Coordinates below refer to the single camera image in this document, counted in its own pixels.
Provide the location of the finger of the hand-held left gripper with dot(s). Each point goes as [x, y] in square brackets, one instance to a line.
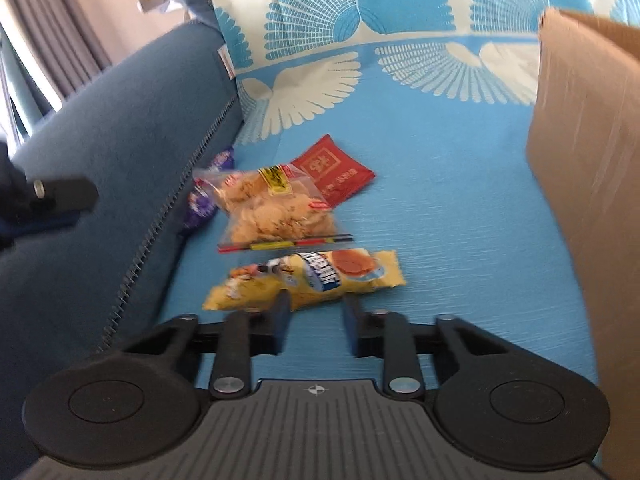
[65, 194]

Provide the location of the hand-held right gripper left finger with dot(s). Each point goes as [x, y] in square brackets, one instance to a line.
[282, 322]

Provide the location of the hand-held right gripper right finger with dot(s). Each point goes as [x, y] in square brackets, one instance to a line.
[351, 327]

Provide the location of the yellow snack packet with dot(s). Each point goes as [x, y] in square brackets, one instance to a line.
[320, 270]

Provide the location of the brown cardboard box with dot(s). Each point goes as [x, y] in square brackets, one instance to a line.
[590, 160]

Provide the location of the dark blue sofa cushion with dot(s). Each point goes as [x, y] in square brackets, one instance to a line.
[125, 135]

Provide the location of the clear cracker bag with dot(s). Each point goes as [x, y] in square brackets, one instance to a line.
[270, 210]

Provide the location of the purple snack packet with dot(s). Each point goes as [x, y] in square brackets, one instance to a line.
[199, 207]
[223, 160]

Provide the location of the red snack packet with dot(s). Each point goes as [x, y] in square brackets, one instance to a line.
[335, 170]

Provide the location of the blue fan-print blanket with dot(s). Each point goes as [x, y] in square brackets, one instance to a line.
[425, 185]

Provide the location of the grey curtain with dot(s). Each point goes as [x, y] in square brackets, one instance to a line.
[50, 20]

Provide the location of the white sofa label tag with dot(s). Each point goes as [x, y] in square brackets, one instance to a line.
[227, 64]

